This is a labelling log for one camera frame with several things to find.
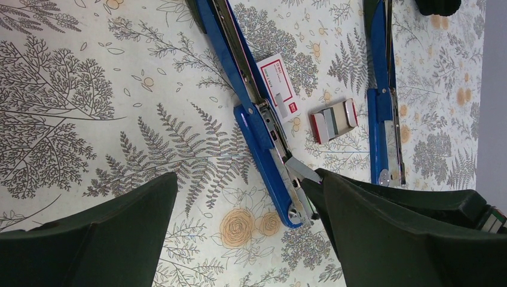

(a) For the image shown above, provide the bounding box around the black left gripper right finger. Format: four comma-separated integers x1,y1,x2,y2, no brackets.
323,173,507,287

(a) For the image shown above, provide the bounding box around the silver staple strip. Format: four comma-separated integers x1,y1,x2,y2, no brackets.
285,157,322,184

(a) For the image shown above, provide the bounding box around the blue stapler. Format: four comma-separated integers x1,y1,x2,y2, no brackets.
187,1,320,228
364,1,406,187

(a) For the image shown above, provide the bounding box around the staple tray with staples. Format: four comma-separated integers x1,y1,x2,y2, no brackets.
309,98,359,145

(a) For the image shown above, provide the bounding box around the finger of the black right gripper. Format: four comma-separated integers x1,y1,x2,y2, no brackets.
316,168,506,234
301,179,337,253

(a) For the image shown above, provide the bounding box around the black crumpled garment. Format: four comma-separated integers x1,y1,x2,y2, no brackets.
415,0,462,17

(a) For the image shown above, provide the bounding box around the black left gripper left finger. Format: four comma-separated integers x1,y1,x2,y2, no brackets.
1,172,178,286

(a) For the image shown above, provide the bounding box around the floral tablecloth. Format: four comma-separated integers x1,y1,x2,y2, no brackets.
1,1,486,286

